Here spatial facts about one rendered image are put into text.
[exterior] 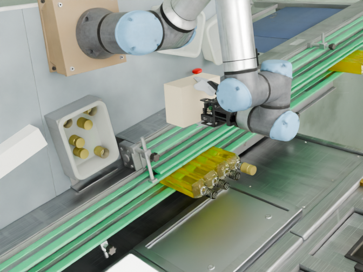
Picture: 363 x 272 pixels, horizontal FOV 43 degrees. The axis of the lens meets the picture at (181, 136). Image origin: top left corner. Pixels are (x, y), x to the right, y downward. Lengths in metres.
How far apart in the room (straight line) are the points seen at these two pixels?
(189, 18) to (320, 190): 0.80
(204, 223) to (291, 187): 0.37
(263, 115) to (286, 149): 0.86
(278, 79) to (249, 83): 0.11
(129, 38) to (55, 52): 0.28
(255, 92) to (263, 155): 0.96
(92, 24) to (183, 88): 0.32
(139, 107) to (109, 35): 0.47
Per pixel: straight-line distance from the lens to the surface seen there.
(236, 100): 1.00
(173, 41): 1.35
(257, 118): 1.16
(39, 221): 1.50
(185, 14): 1.30
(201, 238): 1.53
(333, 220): 1.59
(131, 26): 1.24
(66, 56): 1.39
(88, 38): 1.37
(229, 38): 1.01
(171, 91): 1.33
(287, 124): 1.13
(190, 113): 1.34
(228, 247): 1.48
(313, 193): 1.73
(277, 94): 1.11
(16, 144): 1.41
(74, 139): 1.51
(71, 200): 1.54
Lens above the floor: 2.05
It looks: 44 degrees down
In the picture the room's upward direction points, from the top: 108 degrees clockwise
